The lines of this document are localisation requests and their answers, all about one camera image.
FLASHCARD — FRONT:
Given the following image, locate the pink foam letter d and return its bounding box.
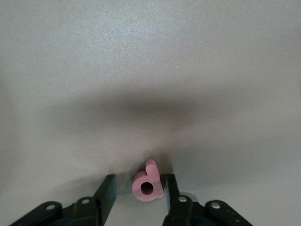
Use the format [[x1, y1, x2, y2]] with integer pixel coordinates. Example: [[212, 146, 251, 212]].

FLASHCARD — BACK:
[[132, 159, 165, 202]]

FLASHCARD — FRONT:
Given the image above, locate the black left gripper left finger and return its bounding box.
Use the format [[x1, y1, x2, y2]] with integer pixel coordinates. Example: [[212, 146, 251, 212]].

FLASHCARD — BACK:
[[10, 174, 118, 226]]

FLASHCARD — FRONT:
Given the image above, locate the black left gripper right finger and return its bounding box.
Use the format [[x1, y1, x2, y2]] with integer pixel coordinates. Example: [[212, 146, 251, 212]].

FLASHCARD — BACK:
[[162, 174, 253, 226]]

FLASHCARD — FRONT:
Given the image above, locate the brown table cover sheet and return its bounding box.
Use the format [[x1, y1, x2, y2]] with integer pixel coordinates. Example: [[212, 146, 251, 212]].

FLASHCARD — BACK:
[[0, 0, 301, 226]]

